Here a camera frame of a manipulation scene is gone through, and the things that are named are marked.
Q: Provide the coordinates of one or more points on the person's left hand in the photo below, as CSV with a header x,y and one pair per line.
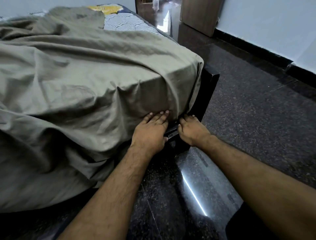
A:
x,y
150,136

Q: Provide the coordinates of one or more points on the person's right hand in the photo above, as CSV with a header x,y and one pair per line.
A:
x,y
193,131

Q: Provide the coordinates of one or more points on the person's dark trousers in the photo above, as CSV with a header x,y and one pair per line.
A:
x,y
247,225

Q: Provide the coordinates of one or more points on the dark wooden bed frame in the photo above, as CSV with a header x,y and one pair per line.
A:
x,y
207,89

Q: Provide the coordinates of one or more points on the person's right forearm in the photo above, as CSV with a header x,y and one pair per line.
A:
x,y
266,185

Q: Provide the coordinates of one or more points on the dark brown door panel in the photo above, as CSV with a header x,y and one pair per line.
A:
x,y
144,10

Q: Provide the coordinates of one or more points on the white striped mattress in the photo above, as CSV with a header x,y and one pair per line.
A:
x,y
128,23

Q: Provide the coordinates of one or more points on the clear plastic bottle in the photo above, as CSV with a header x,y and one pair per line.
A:
x,y
155,3

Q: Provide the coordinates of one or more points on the person's left forearm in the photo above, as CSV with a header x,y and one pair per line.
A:
x,y
111,197

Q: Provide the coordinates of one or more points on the plain taupe bed sheet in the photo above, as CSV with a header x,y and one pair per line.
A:
x,y
86,86

